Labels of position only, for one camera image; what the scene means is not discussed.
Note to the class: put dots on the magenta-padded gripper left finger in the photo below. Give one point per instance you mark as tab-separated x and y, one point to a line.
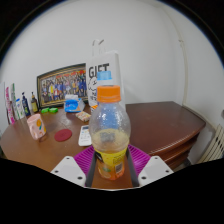
68	170

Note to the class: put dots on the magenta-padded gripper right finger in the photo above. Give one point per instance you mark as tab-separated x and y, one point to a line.
155	170

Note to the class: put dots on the orange juice bottle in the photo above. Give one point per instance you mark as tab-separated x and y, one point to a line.
110	133

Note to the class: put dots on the red round coaster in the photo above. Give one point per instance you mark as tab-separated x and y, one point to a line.
63	135

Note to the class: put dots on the white remote control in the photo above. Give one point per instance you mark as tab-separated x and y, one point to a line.
84	136

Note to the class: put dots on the pink ceramic mug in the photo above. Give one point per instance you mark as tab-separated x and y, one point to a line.
36	126

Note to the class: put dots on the green soap bar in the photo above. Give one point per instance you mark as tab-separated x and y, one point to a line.
53	110
45	110

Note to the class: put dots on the blue tissue pack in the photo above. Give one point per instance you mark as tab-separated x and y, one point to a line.
73	105

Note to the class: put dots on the brown pump bottle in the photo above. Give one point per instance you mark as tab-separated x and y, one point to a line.
34	105

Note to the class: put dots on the white shampoo bottle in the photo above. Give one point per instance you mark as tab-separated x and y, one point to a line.
19	110

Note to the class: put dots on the framed group photo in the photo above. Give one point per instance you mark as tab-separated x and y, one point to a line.
61	85

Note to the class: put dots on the blue detergent bottle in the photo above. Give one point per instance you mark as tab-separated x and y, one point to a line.
104	77

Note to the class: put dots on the white paper gift bag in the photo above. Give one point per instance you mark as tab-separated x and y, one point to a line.
103	63

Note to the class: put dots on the white wall pipe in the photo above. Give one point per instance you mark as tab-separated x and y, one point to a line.
184	73

